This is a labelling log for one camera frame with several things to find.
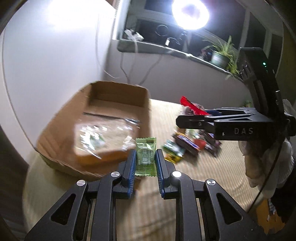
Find green candy packet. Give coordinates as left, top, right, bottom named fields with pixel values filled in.
left=135, top=137, right=157, bottom=177

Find gloved right hand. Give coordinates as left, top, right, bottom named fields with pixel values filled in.
left=238, top=136, right=295, bottom=198

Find white power strip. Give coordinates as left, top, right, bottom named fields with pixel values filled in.
left=124, top=29, right=144, bottom=42

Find black cable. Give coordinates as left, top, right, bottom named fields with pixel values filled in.
left=120, top=37, right=181, bottom=86

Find black tripod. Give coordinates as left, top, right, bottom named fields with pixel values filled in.
left=178, top=31, right=188, bottom=52

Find white cable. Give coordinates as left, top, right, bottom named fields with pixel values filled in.
left=94, top=14, right=139, bottom=79

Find striped yellow tablecloth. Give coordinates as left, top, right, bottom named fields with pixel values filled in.
left=23, top=99, right=258, bottom=240

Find english Snickers bar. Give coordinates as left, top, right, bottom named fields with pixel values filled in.
left=199, top=130, right=222, bottom=157

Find potted spider plant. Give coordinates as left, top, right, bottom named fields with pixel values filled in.
left=202, top=35, right=239, bottom=78

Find yellow candy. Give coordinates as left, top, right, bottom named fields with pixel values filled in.
left=165, top=153, right=182, bottom=164

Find ring light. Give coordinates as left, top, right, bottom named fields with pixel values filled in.
left=171, top=0, right=210, bottom=31

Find red green small candy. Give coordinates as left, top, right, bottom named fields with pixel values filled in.
left=194, top=138, right=207, bottom=150

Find teal mint ring packet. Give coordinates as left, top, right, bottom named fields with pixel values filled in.
left=162, top=140, right=185, bottom=157

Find chinese Snickers bar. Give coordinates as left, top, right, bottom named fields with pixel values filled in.
left=173, top=133, right=200, bottom=156

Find red dark dried-fruit packet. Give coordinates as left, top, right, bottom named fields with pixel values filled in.
left=180, top=96, right=209, bottom=115

